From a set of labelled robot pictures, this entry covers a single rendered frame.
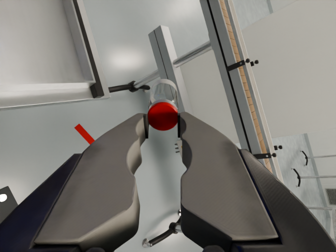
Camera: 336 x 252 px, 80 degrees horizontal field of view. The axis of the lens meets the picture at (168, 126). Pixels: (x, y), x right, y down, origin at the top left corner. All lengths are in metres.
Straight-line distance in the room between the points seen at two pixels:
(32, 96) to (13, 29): 0.12
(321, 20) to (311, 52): 0.18
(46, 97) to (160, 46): 1.02
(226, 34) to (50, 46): 0.83
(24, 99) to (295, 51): 1.52
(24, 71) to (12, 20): 0.09
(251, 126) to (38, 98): 0.90
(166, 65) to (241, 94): 0.52
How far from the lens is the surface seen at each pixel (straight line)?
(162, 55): 1.36
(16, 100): 0.43
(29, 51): 0.47
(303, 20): 1.66
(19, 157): 1.31
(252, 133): 1.08
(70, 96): 0.46
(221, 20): 1.14
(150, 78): 1.45
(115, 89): 1.53
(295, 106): 1.64
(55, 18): 0.53
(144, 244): 1.72
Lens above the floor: 1.28
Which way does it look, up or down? 41 degrees down
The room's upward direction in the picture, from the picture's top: 75 degrees clockwise
